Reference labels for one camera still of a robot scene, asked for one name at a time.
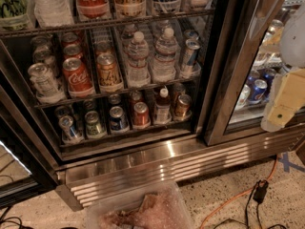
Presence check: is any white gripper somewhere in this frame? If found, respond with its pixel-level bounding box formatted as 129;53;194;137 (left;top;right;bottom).
260;68;305;132

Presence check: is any red coke can bottom shelf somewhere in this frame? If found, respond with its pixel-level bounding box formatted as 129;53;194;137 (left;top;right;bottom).
132;102;150;128

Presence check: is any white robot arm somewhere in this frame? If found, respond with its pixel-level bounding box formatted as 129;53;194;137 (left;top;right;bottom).
260;4;305;132

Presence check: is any pepsi can right fridge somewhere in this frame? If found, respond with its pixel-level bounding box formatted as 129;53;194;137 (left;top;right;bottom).
248;79;268;104

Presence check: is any glass fridge door right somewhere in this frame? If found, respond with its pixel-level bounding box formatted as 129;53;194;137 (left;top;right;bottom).
204;0;305;146

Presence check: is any brown can bottom shelf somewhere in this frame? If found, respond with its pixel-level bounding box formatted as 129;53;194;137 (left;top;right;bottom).
174;94;192;117

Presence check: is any slim blue silver can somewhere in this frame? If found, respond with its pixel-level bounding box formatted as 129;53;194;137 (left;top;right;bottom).
180;39;201;75

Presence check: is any red can behind coke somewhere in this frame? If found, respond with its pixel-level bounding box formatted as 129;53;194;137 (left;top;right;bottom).
129;91;144;107

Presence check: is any blue pepsi can bottom shelf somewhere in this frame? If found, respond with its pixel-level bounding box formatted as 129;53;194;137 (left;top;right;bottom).
110;106;128;131

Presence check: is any orange can middle shelf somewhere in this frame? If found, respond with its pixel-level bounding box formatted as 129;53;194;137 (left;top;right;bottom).
96;53;123;93

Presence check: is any stainless fridge body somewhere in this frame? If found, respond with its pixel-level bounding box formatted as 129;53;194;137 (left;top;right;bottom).
0;0;304;210

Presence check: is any amber bottle top shelf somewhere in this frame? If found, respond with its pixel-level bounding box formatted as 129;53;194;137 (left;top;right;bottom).
114;0;145;18

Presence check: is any green can bottom shelf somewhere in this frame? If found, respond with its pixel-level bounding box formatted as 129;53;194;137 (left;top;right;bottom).
85;111;107;139

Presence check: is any red coca-cola can middle shelf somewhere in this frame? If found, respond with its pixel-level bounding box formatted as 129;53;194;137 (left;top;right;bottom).
63;57;93;97

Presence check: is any coca-cola bottle top shelf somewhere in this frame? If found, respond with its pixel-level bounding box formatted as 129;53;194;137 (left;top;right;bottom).
76;0;108;19

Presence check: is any blue white can bottom shelf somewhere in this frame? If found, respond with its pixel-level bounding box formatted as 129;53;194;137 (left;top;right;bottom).
58;115;83;143

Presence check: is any white silver can middle shelf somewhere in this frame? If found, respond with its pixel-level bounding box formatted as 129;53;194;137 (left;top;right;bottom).
28;63;65;104

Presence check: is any black power adapter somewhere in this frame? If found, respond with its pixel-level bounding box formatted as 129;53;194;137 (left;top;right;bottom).
254;180;269;204

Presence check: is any right clear water bottle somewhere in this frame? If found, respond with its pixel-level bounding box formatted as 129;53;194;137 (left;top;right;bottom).
152;28;178;83

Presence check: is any clear water bottle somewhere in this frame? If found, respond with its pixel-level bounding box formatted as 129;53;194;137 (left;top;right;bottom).
127;31;150;87
152;28;178;83

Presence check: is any juice bottle white cap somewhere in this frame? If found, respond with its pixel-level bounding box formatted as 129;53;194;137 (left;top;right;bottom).
153;88;171;124

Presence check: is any left clear water bottle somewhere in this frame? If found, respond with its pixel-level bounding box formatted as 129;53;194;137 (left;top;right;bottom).
127;31;150;87

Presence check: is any clear plastic bin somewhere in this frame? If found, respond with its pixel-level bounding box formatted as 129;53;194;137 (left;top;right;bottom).
86;181;194;229

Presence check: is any orange extension cable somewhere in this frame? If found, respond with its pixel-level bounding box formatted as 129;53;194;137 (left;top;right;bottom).
199;155;280;229

